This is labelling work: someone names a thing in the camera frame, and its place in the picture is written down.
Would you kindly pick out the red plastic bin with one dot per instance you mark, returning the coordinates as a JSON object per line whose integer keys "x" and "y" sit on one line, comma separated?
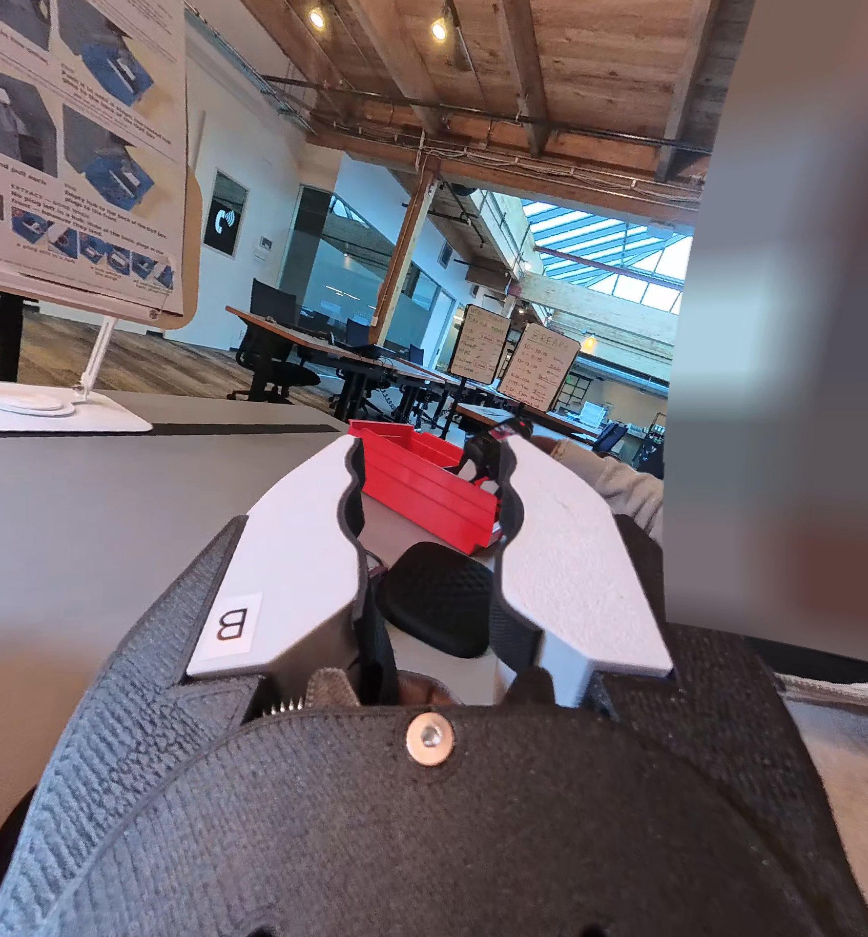
{"x": 427, "y": 490}

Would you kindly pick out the wooden support post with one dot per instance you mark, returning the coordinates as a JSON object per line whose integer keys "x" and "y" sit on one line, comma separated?
{"x": 405, "y": 256}

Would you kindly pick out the wooden office desk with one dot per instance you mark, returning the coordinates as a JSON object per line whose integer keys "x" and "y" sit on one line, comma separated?
{"x": 309, "y": 338}

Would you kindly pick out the person's right forearm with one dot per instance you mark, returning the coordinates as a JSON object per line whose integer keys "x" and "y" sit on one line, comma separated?
{"x": 617, "y": 483}

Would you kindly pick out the white flat pad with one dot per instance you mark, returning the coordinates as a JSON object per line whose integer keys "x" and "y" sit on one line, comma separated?
{"x": 46, "y": 410}

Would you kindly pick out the black phone wall sign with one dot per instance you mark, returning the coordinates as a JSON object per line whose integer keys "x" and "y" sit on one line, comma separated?
{"x": 224, "y": 214}

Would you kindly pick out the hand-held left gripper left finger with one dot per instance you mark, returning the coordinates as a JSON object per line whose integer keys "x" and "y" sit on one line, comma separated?
{"x": 287, "y": 556}

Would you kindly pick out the handwritten whiteboard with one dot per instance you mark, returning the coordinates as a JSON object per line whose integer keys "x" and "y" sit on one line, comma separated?
{"x": 540, "y": 366}
{"x": 479, "y": 344}

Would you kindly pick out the white poster stand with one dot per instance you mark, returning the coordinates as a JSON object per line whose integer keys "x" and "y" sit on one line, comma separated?
{"x": 97, "y": 359}

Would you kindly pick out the ceiling spot light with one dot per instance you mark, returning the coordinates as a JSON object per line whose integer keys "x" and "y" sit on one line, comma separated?
{"x": 317, "y": 18}
{"x": 439, "y": 29}

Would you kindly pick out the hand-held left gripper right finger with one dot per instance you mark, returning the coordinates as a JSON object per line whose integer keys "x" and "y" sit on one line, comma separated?
{"x": 580, "y": 571}

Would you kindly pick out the instruction poster board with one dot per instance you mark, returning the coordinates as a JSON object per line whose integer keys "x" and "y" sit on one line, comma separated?
{"x": 75, "y": 146}

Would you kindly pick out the black office chair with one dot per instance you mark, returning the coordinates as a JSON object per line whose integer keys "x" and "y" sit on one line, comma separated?
{"x": 269, "y": 351}

